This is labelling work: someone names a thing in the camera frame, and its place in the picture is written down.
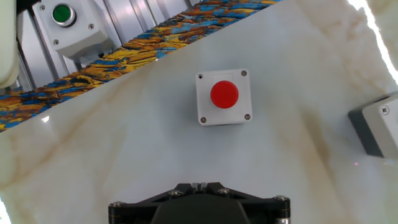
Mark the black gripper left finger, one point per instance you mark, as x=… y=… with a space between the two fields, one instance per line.
x=133 y=211

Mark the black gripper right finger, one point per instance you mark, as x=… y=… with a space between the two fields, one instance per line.
x=267 y=211

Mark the grey box red mushroom button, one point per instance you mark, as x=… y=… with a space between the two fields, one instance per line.
x=205 y=109

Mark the marble pattern mat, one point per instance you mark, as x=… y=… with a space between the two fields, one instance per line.
x=248 y=149

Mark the blue starry night cloth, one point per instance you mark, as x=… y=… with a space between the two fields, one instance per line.
x=140 y=46

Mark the grey box green button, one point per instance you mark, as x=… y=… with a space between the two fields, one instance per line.
x=84 y=34

